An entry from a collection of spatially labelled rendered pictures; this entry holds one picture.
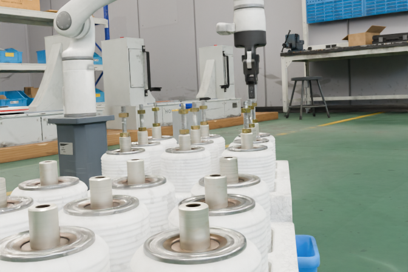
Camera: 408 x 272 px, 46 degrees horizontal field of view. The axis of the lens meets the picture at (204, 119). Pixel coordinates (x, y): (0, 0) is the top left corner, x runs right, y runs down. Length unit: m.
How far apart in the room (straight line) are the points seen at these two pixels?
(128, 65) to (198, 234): 3.44
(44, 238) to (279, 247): 0.29
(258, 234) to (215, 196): 0.05
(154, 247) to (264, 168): 0.53
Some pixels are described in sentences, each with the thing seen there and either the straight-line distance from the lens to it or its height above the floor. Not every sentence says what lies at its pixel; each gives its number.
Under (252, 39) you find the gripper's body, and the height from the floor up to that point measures 0.47.
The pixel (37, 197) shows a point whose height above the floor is 0.24.
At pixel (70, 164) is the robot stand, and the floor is 0.16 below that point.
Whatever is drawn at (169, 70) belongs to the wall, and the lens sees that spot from 7.77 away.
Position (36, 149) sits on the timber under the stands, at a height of 0.05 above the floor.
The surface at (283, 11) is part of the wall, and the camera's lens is 6.67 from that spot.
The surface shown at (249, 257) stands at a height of 0.25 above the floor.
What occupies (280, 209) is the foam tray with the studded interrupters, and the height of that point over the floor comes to 0.16.
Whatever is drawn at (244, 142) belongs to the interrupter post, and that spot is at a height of 0.26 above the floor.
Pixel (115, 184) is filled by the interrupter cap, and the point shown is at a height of 0.25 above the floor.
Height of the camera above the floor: 0.36
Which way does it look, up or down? 4 degrees down
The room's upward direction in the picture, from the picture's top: 3 degrees counter-clockwise
